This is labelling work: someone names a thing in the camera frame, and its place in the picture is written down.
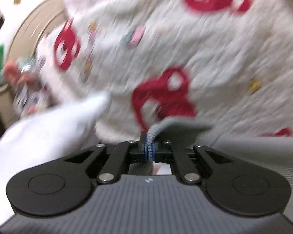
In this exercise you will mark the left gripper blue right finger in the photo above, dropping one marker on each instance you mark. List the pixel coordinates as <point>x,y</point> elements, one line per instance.
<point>181,165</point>

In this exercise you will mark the grey bunny plush toy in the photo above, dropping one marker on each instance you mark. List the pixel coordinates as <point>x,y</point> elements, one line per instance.
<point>31,93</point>

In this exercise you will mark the red bear quilted blanket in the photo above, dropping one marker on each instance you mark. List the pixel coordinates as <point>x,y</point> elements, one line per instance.
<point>225,62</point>

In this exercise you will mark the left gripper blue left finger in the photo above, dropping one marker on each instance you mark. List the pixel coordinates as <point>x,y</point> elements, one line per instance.
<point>128,157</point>

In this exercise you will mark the grey waffle knit shirt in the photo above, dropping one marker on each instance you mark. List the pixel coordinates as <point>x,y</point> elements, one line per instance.
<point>273,151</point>

